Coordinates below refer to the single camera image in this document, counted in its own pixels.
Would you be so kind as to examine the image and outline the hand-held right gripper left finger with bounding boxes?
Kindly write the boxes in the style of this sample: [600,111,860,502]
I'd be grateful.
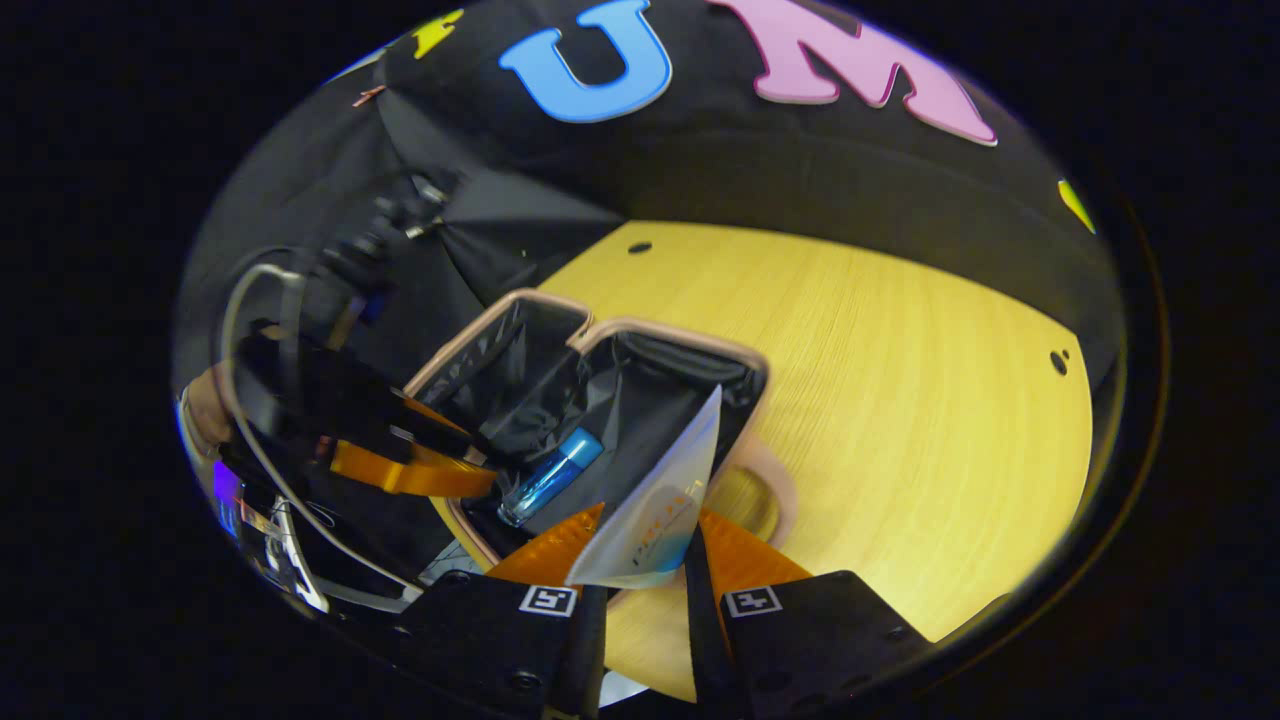
[385,502,609,720]

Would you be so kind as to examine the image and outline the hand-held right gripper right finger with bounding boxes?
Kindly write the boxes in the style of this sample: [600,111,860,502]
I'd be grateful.
[683,508,939,720]

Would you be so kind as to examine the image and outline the blue bottle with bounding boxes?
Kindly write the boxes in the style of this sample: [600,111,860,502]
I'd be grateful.
[497,428,606,528]

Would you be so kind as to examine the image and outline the pink suitcase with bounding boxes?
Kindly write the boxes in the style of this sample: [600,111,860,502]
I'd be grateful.
[403,288,801,611]

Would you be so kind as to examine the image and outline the white tube with blue cap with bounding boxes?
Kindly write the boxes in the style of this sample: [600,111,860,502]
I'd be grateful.
[565,385,723,591]

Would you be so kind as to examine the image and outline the white cable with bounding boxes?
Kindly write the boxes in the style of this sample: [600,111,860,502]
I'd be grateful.
[220,262,426,596]

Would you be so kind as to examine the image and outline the black jointed camera mount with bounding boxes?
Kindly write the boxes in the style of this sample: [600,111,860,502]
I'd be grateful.
[300,168,466,331]

